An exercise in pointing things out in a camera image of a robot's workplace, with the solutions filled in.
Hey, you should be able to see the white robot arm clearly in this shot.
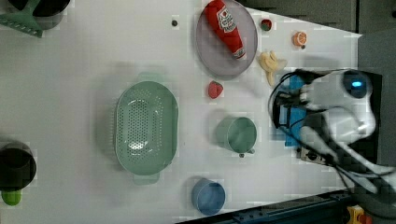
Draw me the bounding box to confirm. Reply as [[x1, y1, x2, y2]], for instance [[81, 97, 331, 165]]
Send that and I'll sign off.
[[298, 70, 395, 197]]

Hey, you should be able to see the plush strawberry near cup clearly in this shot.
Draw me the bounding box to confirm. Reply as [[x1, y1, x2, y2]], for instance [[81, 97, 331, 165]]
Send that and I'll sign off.
[[207, 81, 223, 99]]

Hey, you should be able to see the green cup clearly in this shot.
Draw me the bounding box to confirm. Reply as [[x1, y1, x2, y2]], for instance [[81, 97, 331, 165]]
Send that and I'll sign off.
[[215, 117, 258, 157]]

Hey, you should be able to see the green perforated colander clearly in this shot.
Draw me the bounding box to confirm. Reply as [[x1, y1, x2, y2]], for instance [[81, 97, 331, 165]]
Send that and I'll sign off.
[[114, 72, 178, 186]]

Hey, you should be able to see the grey round plate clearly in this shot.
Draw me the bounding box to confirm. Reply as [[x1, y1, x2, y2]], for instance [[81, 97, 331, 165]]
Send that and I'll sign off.
[[195, 0, 258, 78]]

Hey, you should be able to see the blue cup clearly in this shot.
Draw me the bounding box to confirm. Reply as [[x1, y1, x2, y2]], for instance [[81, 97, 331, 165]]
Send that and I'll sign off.
[[191, 178, 226, 216]]

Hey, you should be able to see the yellow plush banana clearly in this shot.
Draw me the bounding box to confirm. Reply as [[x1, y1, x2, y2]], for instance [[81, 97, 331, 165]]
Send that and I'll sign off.
[[259, 50, 287, 87]]

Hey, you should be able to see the red plush ketchup bottle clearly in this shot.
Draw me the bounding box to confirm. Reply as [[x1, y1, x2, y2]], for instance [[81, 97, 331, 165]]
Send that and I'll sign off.
[[204, 0, 246, 60]]

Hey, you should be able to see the plush strawberry near plate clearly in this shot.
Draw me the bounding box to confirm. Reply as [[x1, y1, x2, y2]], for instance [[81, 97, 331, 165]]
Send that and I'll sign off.
[[261, 19, 273, 32]]

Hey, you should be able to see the plush orange slice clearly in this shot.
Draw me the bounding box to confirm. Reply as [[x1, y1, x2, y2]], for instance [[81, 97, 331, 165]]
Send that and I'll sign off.
[[292, 32, 307, 48]]

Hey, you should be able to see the black cable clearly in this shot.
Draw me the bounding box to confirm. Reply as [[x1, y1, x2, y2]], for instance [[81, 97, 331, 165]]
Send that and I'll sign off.
[[268, 71, 396, 194]]

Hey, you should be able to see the blue metal frame rail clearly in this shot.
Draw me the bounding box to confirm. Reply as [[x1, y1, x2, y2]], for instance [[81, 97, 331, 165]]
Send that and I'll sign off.
[[177, 190, 354, 224]]

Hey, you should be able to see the black pot with green handle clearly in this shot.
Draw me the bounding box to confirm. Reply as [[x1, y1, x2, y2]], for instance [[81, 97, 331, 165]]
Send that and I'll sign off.
[[0, 142, 36, 206]]

